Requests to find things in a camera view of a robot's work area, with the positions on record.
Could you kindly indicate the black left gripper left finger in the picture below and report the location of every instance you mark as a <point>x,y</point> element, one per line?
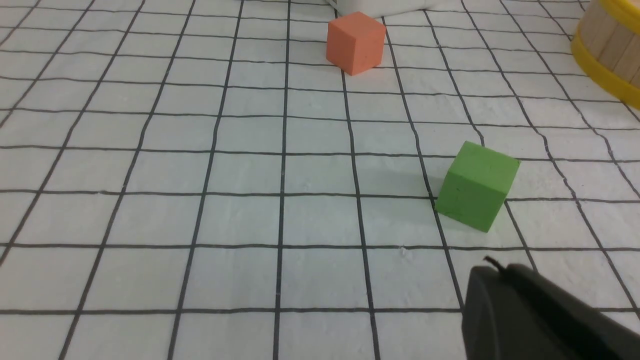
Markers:
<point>507,317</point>

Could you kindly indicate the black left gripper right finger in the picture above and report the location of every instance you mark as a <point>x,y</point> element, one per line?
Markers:
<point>584,331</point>

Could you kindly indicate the bamboo steamer tray yellow rim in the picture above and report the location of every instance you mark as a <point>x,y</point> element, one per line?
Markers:
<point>606,46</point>

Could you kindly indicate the green foam cube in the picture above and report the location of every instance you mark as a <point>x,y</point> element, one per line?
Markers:
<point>476,185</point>

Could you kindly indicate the orange foam cube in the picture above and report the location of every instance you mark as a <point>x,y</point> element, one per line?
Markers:
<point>355,43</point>

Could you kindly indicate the green-lidded white plastic box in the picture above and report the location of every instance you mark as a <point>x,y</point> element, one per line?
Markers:
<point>380,8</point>

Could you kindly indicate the white black-grid tablecloth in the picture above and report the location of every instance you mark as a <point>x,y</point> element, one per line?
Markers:
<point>193,180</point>

